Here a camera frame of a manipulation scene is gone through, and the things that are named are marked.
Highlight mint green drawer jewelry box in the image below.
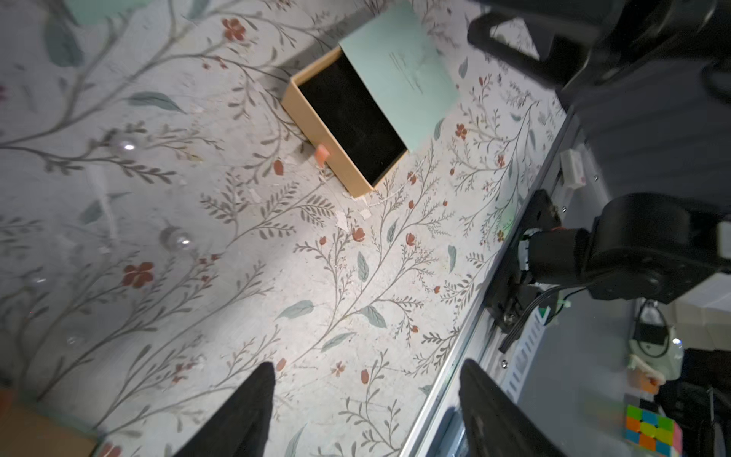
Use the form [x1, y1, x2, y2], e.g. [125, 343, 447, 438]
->
[282, 1, 459, 198]
[1, 390, 97, 457]

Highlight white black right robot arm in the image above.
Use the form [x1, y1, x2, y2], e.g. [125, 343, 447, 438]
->
[468, 1, 730, 304]

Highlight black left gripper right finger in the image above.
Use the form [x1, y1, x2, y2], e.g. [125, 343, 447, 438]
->
[459, 359, 565, 457]

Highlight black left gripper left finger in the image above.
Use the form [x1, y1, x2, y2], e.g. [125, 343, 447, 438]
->
[175, 362, 275, 457]

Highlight white small card box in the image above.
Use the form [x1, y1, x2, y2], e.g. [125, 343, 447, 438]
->
[559, 149, 586, 190]

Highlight colourful puzzle cube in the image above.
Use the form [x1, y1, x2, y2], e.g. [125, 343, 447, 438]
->
[624, 405, 683, 457]

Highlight pearl earring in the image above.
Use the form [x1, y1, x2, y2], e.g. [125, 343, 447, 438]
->
[159, 226, 194, 252]
[108, 131, 144, 157]

